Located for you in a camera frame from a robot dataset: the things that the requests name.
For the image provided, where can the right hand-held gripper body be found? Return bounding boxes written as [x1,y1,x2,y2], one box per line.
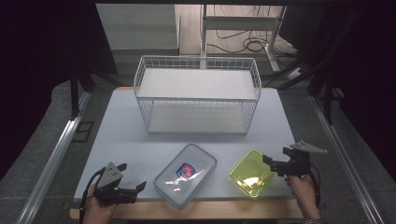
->
[281,140,329,178]

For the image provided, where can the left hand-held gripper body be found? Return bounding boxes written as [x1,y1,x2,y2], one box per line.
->
[92,161,138,206]

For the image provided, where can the green lid plastic container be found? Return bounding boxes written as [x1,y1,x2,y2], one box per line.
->
[229,148,276,199]

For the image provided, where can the clear container with blue-rimmed lid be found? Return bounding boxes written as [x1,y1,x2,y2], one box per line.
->
[152,143,219,210]

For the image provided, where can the person's right hand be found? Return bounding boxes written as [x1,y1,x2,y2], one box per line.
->
[284,175,317,206]

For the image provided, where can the person's left hand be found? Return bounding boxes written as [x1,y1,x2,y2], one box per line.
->
[82,186,118,222]

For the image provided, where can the black metal stand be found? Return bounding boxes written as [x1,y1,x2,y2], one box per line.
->
[69,69,95,119]
[264,55,345,125]

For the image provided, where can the dark curtain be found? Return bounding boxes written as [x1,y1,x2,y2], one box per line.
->
[278,3,396,175]
[0,0,120,182]

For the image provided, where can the white cabinet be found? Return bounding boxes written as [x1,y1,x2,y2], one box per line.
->
[95,3,180,58]

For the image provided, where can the left hand-held gripper black cable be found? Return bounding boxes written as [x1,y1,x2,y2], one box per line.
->
[78,167,107,224]

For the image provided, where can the hand-held gripper black cable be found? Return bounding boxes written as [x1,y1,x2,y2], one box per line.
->
[307,164,322,209]
[78,167,107,224]

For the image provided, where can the right hand-held gripper black cable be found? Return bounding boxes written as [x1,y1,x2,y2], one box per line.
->
[307,164,322,209]

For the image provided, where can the metal rail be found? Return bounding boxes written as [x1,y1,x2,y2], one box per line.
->
[309,94,387,224]
[15,91,93,224]

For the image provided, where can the black square floor frame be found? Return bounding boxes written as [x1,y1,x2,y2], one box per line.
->
[71,120,95,144]

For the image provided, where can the white wire basket rack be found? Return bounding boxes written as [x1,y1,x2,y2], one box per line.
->
[133,55,262,135]

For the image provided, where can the black cables on floor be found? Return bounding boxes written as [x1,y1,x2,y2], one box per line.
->
[206,5,301,58]

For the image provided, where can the white metal desk frame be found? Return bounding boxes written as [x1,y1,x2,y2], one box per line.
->
[200,4,288,75]

